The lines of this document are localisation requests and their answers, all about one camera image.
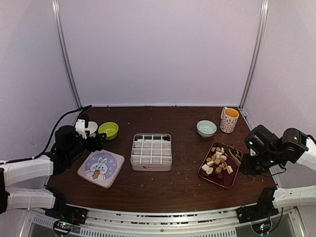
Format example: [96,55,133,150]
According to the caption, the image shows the pink compartment tin box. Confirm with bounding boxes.
[130,133,173,171]

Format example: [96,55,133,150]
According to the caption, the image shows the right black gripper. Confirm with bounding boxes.
[239,150,281,175]

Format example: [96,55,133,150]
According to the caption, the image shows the lime green bowl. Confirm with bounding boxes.
[98,122,119,140]

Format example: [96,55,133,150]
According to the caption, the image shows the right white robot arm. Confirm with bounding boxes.
[238,125,316,220]

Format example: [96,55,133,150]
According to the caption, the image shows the pale blue ceramic bowl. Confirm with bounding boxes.
[196,120,217,138]

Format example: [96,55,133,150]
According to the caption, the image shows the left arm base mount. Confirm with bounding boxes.
[44,204,88,237]

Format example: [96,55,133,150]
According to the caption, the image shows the black white small bowl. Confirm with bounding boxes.
[85,121,98,137]

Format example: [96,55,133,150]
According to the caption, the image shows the dark red chocolate tray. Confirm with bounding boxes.
[197,142,242,189]

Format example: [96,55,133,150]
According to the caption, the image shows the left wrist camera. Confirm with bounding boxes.
[75,114,89,139]

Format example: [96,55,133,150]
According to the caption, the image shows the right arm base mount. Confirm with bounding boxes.
[236,204,280,236]

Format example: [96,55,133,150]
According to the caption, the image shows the black braided cable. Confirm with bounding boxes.
[0,105,92,163]

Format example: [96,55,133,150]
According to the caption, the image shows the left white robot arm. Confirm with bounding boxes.
[0,125,107,219]

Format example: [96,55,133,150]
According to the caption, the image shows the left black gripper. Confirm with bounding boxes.
[66,130,106,161]

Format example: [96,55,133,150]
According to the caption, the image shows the metal tongs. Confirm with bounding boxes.
[226,146,242,166]

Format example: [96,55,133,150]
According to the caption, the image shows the floral mug orange inside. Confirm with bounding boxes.
[220,107,239,133]

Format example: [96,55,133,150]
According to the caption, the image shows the bunny picture tin lid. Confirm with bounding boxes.
[77,150,125,189]

